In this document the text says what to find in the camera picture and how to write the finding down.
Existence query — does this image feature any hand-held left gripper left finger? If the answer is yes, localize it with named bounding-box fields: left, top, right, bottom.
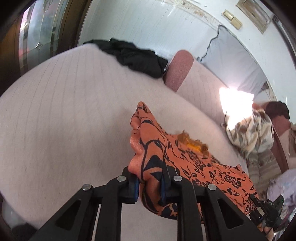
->
left=29, top=166, right=140, bottom=241

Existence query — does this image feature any wooden stained glass door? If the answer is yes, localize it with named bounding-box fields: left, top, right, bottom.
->
left=0, top=0, right=93, bottom=93

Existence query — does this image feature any reddish padded headboard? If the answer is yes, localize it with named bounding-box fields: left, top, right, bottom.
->
left=269, top=113, right=296, bottom=176

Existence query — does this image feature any grey pillow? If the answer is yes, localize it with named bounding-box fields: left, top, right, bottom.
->
left=198, top=24, right=267, bottom=95

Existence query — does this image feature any pink quilted bolster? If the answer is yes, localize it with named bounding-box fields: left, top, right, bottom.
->
left=163, top=50, right=255, bottom=126

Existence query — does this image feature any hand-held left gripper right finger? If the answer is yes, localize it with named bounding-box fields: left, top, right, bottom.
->
left=160, top=162, right=269, bottom=241

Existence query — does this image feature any cream leaf print blanket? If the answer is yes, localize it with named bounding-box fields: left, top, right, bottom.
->
left=223, top=102, right=274, bottom=158

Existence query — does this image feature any purple floral cloth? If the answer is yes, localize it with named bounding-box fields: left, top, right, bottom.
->
left=266, top=170, right=296, bottom=232

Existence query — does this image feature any black cloth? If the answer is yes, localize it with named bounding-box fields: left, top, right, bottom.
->
left=83, top=38, right=169, bottom=79

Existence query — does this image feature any wooden picture frame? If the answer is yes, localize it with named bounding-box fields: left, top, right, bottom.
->
left=236, top=0, right=271, bottom=34

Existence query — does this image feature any orange black floral shirt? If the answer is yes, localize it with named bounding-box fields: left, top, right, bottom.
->
left=128, top=101, right=260, bottom=224

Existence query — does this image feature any dark garment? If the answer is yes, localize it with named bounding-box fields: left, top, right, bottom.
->
left=264, top=101, right=290, bottom=120

